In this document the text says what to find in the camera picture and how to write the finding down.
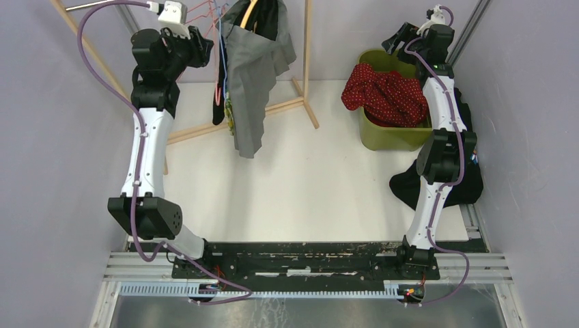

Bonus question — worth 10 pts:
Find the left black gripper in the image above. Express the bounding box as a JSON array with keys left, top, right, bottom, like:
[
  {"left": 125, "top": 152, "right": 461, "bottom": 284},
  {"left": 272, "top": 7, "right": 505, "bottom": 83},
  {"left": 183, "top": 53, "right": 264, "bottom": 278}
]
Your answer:
[{"left": 160, "top": 25, "right": 214, "bottom": 80}]

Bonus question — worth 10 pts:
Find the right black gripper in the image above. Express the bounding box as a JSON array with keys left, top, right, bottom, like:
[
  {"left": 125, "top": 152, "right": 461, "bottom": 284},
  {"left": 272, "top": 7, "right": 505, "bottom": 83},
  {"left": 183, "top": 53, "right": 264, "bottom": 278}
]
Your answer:
[{"left": 382, "top": 21, "right": 427, "bottom": 66}]

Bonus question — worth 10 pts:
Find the pink wire hanger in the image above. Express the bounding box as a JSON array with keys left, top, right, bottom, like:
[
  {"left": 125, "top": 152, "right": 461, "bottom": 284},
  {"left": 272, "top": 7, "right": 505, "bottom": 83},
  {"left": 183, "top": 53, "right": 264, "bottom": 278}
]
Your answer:
[
  {"left": 186, "top": 0, "right": 213, "bottom": 24},
  {"left": 207, "top": 5, "right": 222, "bottom": 105}
]

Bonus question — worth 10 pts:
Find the black skirt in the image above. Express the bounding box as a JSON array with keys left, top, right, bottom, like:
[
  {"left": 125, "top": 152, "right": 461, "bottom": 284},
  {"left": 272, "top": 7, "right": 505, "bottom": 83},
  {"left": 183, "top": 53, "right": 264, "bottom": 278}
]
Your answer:
[{"left": 212, "top": 43, "right": 225, "bottom": 126}]

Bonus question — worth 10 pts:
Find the yellow lemon print garment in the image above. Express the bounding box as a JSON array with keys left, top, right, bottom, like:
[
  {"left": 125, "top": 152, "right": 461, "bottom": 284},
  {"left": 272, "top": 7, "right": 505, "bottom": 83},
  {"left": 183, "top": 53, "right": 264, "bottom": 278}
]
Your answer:
[{"left": 224, "top": 92, "right": 235, "bottom": 136}]

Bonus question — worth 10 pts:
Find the red polka dot skirt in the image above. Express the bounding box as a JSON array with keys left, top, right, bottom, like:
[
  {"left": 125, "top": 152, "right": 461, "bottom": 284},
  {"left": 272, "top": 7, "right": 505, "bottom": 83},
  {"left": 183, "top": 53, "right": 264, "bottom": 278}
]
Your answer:
[{"left": 341, "top": 63, "right": 429, "bottom": 128}]

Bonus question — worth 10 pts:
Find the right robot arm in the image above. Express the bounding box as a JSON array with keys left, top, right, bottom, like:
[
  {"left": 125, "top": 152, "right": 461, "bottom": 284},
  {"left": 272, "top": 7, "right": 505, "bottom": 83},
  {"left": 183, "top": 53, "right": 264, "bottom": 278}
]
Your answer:
[{"left": 382, "top": 23, "right": 477, "bottom": 279}]

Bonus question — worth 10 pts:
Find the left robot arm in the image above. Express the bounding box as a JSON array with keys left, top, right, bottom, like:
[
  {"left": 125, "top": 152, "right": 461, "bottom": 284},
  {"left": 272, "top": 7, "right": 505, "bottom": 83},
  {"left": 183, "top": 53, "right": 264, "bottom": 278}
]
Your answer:
[{"left": 107, "top": 26, "right": 215, "bottom": 278}]

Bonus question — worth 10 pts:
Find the grey pleated skirt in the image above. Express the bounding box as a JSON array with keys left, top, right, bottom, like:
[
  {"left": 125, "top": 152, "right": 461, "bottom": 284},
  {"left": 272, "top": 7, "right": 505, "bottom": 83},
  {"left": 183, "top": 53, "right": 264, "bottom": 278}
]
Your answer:
[{"left": 222, "top": 1, "right": 296, "bottom": 159}]

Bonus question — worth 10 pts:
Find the yellow hanger with metal hook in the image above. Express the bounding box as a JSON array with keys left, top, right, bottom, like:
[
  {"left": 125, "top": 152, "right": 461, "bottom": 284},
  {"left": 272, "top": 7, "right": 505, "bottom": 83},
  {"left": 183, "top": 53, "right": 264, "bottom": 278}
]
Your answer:
[{"left": 239, "top": 0, "right": 258, "bottom": 29}]

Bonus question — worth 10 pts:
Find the aluminium corner profile right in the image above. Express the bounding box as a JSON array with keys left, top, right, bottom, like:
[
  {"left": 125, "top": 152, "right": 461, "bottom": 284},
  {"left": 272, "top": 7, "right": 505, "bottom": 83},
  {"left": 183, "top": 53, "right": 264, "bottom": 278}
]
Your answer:
[{"left": 448, "top": 0, "right": 492, "bottom": 67}]

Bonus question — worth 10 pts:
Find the aluminium corner profile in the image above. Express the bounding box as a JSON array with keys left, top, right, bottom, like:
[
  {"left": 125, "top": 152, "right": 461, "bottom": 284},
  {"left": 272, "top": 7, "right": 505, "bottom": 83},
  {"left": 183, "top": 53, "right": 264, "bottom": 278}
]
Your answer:
[
  {"left": 116, "top": 4, "right": 140, "bottom": 35},
  {"left": 448, "top": 0, "right": 492, "bottom": 67}
]

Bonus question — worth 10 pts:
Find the aluminium corner profile left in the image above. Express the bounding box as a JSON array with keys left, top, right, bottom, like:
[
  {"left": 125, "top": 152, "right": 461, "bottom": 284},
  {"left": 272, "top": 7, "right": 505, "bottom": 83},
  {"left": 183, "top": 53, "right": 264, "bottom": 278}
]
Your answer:
[{"left": 116, "top": 4, "right": 140, "bottom": 35}]

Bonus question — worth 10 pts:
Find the green plastic laundry basket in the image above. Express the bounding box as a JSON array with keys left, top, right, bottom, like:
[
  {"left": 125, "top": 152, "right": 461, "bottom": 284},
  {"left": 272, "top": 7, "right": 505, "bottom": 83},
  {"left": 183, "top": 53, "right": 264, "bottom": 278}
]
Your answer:
[{"left": 358, "top": 49, "right": 432, "bottom": 151}]

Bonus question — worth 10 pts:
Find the black garment with flower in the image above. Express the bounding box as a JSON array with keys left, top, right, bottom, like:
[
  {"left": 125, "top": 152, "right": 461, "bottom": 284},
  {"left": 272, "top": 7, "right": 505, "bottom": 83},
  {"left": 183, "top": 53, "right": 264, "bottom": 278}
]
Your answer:
[{"left": 389, "top": 87, "right": 485, "bottom": 211}]

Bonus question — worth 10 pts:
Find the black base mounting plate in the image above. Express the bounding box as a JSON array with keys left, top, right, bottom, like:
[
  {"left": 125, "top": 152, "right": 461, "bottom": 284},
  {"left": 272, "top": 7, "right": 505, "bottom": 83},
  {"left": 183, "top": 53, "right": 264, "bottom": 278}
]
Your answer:
[{"left": 127, "top": 241, "right": 490, "bottom": 293}]

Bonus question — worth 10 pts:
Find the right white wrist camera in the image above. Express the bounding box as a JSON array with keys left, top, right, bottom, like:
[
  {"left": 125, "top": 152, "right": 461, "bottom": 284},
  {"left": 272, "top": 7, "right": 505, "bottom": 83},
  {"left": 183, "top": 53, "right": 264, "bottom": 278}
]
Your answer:
[{"left": 416, "top": 4, "right": 448, "bottom": 36}]

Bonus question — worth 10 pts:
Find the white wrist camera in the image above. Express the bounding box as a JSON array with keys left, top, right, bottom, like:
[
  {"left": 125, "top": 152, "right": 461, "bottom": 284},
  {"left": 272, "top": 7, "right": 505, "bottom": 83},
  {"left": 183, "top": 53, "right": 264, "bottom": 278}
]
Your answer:
[
  {"left": 146, "top": 1, "right": 190, "bottom": 40},
  {"left": 416, "top": 4, "right": 448, "bottom": 36}
]

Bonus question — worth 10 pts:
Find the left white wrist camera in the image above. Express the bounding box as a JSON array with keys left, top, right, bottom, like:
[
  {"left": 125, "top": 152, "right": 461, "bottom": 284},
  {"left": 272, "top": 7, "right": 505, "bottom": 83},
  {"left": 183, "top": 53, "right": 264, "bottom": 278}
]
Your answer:
[{"left": 146, "top": 1, "right": 190, "bottom": 40}]

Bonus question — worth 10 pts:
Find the chrome clothes rail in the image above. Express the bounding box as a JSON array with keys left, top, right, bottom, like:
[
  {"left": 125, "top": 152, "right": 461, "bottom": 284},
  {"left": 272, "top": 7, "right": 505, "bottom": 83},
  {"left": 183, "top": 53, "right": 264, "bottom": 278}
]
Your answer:
[{"left": 64, "top": 0, "right": 124, "bottom": 13}]

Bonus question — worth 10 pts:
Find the wooden clothes rack frame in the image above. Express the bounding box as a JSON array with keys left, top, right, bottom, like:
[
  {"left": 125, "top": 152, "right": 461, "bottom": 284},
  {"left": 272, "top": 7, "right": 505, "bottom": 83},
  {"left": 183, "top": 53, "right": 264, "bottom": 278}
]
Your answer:
[{"left": 48, "top": 0, "right": 321, "bottom": 176}]

